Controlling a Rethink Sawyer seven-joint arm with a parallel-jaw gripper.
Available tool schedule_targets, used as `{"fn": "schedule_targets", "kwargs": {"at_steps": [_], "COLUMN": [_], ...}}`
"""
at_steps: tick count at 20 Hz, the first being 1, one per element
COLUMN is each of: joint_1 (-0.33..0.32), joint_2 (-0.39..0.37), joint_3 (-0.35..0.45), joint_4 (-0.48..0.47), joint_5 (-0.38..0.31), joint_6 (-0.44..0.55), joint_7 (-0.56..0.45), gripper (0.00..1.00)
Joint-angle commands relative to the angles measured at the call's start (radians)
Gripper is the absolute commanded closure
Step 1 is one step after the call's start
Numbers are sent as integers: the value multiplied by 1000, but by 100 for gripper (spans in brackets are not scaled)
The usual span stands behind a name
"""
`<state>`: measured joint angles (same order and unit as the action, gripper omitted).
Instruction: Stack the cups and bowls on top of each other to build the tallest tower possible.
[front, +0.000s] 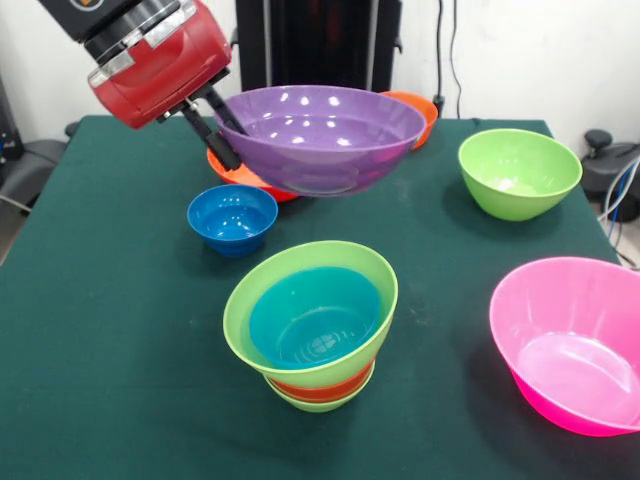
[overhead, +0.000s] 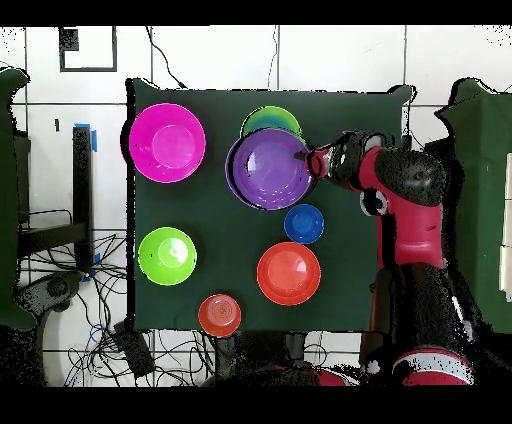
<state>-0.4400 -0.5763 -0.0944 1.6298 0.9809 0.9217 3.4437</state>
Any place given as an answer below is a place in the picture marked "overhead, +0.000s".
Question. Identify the purple bowl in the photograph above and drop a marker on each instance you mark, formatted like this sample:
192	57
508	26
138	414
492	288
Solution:
272	170

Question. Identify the large green bowl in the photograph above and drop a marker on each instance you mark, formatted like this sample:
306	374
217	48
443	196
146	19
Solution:
276	111
167	256

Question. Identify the small dark blue bowl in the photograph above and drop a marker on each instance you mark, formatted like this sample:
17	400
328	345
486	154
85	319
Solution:
304	224

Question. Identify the large orange bowl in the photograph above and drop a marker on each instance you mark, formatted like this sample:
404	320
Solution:
288	274

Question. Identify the small translucent orange bowl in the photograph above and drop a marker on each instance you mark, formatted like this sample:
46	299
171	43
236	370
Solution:
219	316

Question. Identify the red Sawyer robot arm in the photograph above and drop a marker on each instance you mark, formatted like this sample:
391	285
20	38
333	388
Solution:
416	224

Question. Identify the dark green table cloth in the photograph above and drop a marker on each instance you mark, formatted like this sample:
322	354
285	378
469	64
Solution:
224	224

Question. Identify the large pink bowl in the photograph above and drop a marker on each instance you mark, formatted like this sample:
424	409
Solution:
168	144

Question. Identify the green cloth side table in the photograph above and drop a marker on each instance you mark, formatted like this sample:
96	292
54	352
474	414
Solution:
8	200
480	180

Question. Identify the blue tape strip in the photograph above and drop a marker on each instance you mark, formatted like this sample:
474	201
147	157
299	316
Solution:
94	140

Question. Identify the black metal stand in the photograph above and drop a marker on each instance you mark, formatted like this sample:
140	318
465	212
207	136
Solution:
82	180

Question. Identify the black floor box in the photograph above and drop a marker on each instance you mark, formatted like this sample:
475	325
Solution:
134	348

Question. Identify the black office chair base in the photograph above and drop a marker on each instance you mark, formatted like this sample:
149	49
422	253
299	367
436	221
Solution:
56	288

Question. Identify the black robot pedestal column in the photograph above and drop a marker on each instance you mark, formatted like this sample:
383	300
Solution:
256	360

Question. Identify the black floor frame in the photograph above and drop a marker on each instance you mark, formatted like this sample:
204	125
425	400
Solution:
68	40

